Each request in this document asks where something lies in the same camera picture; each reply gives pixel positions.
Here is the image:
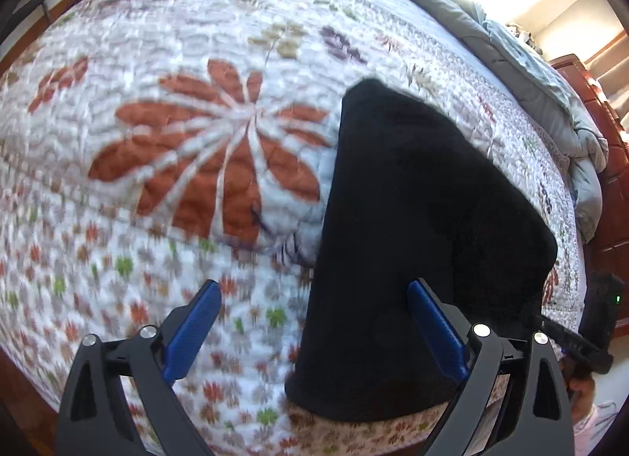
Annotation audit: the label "floral quilted bedspread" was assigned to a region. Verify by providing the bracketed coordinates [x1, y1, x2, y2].
[0, 0, 589, 456]

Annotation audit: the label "black office chair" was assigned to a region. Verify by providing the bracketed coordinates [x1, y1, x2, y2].
[14, 0, 51, 28]

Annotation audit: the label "grey comforter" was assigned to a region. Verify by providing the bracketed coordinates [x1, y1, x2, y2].
[334, 0, 610, 243]

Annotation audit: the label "person's right hand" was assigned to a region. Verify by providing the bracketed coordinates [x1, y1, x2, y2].
[564, 362, 598, 418]

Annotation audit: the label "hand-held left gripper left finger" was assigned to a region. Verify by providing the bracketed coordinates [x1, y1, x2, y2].
[55, 280, 223, 456]

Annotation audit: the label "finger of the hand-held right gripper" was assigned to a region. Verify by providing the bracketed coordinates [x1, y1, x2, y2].
[533, 313, 615, 379]

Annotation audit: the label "black pants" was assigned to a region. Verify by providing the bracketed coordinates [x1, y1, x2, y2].
[285, 79, 558, 422]

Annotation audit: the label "wooden bed headboard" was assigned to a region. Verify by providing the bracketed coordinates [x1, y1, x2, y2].
[548, 33, 629, 285]

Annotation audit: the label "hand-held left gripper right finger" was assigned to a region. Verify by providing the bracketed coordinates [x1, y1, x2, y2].
[407, 279, 576, 456]

